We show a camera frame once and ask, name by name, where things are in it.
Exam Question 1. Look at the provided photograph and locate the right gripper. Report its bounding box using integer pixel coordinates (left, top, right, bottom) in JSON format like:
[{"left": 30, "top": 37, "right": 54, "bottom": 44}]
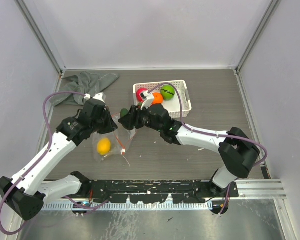
[{"left": 118, "top": 103, "right": 163, "bottom": 133}]

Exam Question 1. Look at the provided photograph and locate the green avocado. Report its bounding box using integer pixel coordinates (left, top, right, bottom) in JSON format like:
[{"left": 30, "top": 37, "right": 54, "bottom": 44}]
[{"left": 120, "top": 108, "right": 129, "bottom": 118}]

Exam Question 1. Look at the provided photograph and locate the clear zip top bag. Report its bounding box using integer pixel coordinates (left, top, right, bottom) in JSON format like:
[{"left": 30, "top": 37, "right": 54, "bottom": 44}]
[{"left": 92, "top": 113, "right": 136, "bottom": 164}]

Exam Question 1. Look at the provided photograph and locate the yellow lemon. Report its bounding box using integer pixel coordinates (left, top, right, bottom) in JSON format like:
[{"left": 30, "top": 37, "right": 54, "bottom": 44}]
[{"left": 96, "top": 137, "right": 112, "bottom": 156}]

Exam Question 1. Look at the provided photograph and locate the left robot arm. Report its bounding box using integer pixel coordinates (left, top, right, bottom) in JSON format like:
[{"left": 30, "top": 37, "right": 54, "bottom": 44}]
[{"left": 0, "top": 93, "right": 118, "bottom": 221}]

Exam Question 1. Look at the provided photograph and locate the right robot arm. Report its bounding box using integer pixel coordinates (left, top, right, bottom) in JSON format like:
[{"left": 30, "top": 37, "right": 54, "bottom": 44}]
[{"left": 118, "top": 104, "right": 260, "bottom": 197}]

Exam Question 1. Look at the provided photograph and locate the red apple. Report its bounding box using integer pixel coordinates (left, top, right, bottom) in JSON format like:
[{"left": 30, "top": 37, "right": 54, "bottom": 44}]
[{"left": 135, "top": 87, "right": 148, "bottom": 103}]

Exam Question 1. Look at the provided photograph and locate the orange fruit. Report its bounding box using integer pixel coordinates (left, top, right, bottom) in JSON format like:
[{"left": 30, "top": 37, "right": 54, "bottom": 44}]
[{"left": 152, "top": 92, "right": 164, "bottom": 105}]

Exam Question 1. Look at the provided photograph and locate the grey cloth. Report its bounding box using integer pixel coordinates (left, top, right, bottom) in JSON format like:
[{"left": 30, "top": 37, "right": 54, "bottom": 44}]
[{"left": 50, "top": 71, "right": 120, "bottom": 107}]

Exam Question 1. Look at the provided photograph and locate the white plastic basket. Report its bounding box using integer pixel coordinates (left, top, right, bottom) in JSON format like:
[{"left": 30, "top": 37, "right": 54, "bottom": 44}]
[{"left": 132, "top": 80, "right": 192, "bottom": 118}]

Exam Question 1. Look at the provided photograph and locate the green watermelon ball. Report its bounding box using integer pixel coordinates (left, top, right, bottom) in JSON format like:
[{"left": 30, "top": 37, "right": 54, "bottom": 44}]
[{"left": 160, "top": 84, "right": 176, "bottom": 101}]

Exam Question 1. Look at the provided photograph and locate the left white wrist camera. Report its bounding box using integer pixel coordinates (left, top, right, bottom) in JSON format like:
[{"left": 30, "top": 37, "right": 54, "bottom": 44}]
[{"left": 83, "top": 92, "right": 106, "bottom": 103}]

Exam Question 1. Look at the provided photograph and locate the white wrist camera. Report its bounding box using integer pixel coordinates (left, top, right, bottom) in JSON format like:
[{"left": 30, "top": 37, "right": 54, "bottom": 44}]
[
  {"left": 140, "top": 90, "right": 155, "bottom": 110},
  {"left": 83, "top": 92, "right": 106, "bottom": 103}
]

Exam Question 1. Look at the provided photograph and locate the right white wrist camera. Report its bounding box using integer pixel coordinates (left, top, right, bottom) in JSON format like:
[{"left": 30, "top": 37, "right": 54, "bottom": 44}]
[{"left": 140, "top": 90, "right": 155, "bottom": 110}]

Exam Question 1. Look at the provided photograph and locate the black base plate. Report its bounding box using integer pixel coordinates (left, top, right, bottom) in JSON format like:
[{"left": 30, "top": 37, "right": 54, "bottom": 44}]
[{"left": 69, "top": 180, "right": 227, "bottom": 204}]

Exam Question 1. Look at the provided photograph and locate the grey cable duct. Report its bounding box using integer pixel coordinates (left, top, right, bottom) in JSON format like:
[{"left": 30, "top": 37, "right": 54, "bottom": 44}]
[{"left": 42, "top": 200, "right": 213, "bottom": 211}]

